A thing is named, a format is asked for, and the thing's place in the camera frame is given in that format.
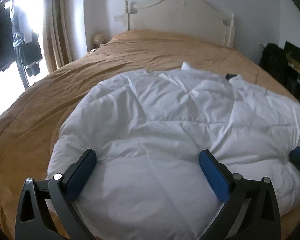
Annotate white puffer jacket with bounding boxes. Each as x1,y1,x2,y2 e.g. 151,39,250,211
47,64,300,239

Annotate hanging dark clothes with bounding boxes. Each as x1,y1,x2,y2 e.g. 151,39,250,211
0,0,43,89

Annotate beige curtain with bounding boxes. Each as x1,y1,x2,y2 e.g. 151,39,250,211
43,0,72,73

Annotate round bedside lamp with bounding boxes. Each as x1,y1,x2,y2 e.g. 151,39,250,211
92,33,105,47

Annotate white wooden headboard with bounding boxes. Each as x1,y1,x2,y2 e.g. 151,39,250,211
122,0,235,48

